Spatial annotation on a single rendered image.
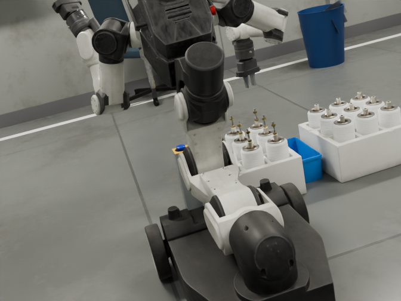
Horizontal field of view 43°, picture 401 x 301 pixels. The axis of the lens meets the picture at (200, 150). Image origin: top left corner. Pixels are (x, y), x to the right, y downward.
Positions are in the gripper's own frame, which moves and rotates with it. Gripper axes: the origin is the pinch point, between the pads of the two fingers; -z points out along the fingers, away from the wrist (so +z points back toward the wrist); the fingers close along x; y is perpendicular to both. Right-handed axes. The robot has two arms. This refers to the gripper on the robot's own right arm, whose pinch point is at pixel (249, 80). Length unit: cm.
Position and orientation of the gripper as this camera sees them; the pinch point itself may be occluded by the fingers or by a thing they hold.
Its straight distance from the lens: 236.2
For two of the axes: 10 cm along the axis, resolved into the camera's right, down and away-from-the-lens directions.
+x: -8.2, 3.5, -4.5
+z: -2.0, -9.2, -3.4
